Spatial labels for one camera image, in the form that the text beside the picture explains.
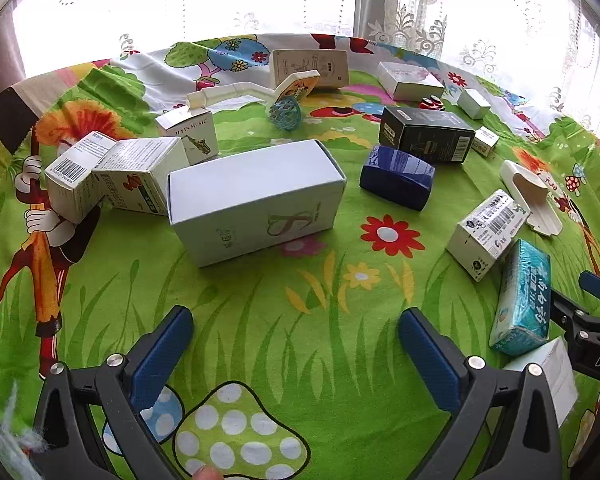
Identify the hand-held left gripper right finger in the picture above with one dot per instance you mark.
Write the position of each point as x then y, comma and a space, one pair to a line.
425, 355

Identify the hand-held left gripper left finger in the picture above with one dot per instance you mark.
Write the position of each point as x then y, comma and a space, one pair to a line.
162, 355

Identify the teal box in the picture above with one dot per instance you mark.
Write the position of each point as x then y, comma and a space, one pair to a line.
522, 295

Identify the navy blue box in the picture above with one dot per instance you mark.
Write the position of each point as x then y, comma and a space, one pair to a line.
395, 177

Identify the large white box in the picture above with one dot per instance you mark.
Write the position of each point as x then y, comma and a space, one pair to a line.
245, 195

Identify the white medicine box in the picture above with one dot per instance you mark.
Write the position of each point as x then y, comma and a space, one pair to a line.
72, 185
135, 170

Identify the white pink box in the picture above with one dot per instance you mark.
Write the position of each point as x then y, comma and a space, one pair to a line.
410, 82

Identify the beige cardboard box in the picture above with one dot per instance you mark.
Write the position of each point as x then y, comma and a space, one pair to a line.
327, 67

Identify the person's left hand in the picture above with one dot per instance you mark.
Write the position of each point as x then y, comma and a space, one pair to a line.
207, 473

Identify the flat white box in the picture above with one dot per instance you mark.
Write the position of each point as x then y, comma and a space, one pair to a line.
555, 380

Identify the white green barcode box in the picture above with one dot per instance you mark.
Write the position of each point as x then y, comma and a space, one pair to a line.
485, 230

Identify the green cartoon printed cloth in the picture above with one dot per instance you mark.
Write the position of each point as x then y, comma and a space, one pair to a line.
280, 290

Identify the black box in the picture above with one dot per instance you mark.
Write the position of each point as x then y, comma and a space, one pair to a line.
425, 132

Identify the small white box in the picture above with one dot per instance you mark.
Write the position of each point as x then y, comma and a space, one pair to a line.
472, 102

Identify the white saxophone print box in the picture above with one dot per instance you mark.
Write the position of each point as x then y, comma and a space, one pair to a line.
195, 132

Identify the red toy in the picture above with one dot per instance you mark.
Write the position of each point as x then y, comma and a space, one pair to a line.
432, 102

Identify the white plastic tube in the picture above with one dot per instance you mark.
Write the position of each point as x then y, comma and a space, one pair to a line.
220, 94

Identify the blue mesh ball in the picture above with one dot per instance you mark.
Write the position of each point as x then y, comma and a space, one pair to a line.
282, 112

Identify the round beige small box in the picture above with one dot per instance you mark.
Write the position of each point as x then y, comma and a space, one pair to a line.
297, 87

